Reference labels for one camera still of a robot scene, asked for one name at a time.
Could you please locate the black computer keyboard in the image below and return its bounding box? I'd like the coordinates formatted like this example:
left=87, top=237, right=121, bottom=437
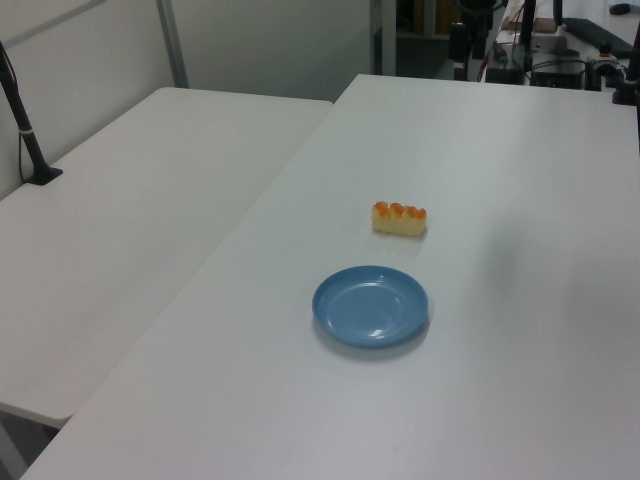
left=562, top=17, right=635, bottom=57

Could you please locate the blue round plate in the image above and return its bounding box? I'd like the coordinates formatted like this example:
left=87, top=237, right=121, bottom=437
left=311, top=265, right=430, bottom=349

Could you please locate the wooden shelf cabinet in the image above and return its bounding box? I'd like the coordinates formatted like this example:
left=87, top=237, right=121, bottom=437
left=418, top=0, right=452, bottom=37

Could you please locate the grey metal partition post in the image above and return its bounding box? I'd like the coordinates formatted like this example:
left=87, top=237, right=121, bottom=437
left=156, top=0, right=190, bottom=89

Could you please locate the black clamp mount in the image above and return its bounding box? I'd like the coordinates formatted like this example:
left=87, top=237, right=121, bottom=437
left=611, top=37, right=640, bottom=107

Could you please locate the black background stand pole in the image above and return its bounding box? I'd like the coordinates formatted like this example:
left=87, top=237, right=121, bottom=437
left=518, top=0, right=539, bottom=52

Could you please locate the black camera stand pole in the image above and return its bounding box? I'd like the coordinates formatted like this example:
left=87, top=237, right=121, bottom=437
left=0, top=39, right=64, bottom=187

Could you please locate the bread with orange topping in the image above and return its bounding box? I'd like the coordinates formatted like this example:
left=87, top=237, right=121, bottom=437
left=370, top=200, right=429, bottom=237

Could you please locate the small black desk box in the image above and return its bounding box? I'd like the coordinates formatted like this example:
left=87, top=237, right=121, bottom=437
left=486, top=66, right=524, bottom=84

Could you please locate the black electronics box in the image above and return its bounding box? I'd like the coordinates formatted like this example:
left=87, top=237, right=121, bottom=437
left=529, top=59, right=587, bottom=90

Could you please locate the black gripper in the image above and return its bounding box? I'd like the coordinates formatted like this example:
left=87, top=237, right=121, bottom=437
left=449, top=0, right=506, bottom=82

